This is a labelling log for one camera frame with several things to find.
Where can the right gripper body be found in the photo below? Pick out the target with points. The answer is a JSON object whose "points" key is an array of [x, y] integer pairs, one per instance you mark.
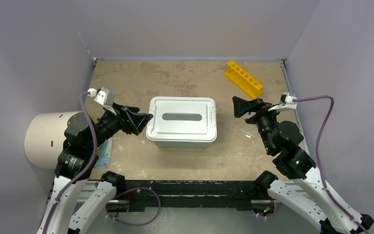
{"points": [[263, 116]]}

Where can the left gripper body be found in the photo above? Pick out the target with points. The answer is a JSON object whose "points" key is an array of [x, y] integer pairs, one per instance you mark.
{"points": [[124, 124]]}

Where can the teal plastic bin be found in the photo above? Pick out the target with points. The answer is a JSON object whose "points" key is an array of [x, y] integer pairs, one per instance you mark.
{"points": [[183, 144]]}

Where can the white bin lid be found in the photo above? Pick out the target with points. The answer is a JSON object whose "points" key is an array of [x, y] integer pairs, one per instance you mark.
{"points": [[182, 119]]}

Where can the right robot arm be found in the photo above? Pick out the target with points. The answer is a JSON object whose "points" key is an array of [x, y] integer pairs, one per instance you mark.
{"points": [[322, 206]]}

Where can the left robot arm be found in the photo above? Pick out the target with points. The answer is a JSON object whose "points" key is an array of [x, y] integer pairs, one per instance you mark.
{"points": [[76, 162]]}

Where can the yellow test tube rack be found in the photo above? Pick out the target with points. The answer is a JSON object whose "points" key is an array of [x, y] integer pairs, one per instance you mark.
{"points": [[243, 80]]}

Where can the blue blister pack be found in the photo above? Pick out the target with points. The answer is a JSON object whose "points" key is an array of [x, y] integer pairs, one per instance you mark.
{"points": [[104, 154]]}

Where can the white cylinder orange end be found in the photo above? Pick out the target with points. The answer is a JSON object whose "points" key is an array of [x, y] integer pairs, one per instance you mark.
{"points": [[44, 138]]}

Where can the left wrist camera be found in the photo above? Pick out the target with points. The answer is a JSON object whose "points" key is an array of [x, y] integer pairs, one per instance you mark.
{"points": [[104, 97]]}

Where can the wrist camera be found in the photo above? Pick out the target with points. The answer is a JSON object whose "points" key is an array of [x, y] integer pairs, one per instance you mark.
{"points": [[287, 103], [104, 97]]}

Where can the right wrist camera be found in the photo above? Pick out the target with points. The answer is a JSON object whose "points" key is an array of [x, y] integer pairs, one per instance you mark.
{"points": [[287, 103]]}

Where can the black base frame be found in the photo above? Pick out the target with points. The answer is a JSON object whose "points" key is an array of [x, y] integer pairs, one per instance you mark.
{"points": [[241, 195]]}

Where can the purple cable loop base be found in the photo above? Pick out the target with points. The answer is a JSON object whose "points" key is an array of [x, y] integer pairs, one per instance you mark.
{"points": [[131, 210]]}

